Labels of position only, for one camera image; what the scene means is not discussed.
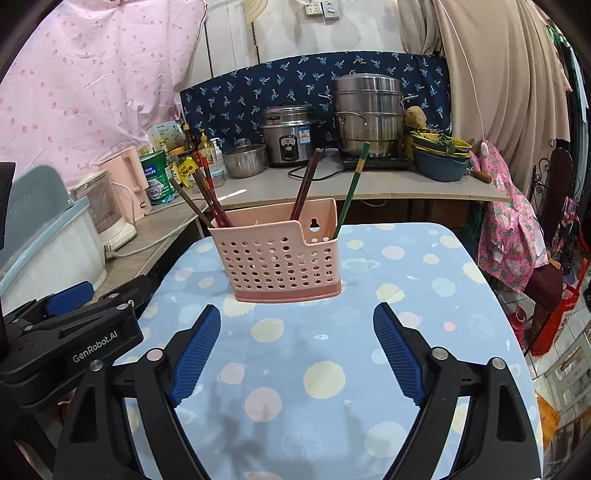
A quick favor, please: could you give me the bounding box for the green chopstick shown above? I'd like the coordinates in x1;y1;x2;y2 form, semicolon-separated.
332;141;370;239

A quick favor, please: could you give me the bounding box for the white plastic tub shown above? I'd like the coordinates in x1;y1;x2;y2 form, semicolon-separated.
1;199;107;313

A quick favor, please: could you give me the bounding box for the red thermos bottle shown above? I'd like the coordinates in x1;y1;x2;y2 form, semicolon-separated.
507;306;528;350

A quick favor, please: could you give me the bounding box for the blue planet-print tablecloth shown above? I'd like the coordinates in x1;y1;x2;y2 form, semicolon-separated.
126;223;541;479

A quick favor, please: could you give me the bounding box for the pink perforated utensil basket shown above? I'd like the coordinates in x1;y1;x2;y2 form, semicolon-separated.
209;198;342;303

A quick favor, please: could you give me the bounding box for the pink pineapple apron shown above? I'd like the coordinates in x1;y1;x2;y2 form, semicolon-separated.
472;141;548;293

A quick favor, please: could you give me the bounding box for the green tin can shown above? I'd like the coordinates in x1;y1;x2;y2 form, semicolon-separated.
140;151;175;205

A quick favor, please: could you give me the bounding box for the white blender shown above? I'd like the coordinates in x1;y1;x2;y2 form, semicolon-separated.
70;170;136;251

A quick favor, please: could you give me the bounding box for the blue basin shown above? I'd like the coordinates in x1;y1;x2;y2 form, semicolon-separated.
413;149;469;182

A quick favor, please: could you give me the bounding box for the pink electric kettle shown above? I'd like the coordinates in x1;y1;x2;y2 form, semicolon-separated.
99;147;152;225

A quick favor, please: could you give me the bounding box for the black induction cooktop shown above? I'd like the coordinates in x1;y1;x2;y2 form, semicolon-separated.
339;150;412;172

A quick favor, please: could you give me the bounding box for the small lidded steel pot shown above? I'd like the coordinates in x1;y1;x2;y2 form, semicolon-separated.
223;142;267;179

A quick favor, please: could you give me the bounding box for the yellow sauce bottle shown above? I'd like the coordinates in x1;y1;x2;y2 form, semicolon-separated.
197;129;214;165

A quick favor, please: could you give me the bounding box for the silver rice cooker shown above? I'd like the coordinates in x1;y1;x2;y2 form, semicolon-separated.
260;105;320;168

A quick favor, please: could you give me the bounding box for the large steel steamer pot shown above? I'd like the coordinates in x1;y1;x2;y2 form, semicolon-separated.
331;73;407;159

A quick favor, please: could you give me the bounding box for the navy floral backsplash cloth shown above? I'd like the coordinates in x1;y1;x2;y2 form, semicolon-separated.
180;51;452;148

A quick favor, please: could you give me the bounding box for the pink floral curtain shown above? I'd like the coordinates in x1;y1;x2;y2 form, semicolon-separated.
1;0;206;184

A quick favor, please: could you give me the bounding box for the beige curtain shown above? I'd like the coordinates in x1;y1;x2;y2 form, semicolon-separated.
398;1;570;192

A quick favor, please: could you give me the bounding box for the beige hanging fly swatter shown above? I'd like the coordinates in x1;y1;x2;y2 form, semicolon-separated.
242;0;269;23

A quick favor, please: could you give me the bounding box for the white wall socket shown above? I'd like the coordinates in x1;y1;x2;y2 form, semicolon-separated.
304;0;341;21

